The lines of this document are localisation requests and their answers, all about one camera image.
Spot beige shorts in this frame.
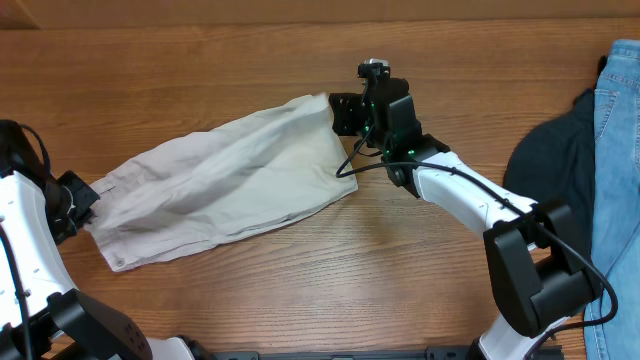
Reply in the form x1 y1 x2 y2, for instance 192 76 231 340
86 94 358 272

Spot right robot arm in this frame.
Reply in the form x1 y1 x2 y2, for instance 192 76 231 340
329 59 603 359

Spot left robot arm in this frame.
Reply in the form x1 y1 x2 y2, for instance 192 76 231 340
1 120 208 360

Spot dark navy shirt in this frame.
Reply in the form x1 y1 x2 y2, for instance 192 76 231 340
503 78 621 267

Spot blue denim jeans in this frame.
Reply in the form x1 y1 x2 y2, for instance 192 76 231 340
584 39 639 360

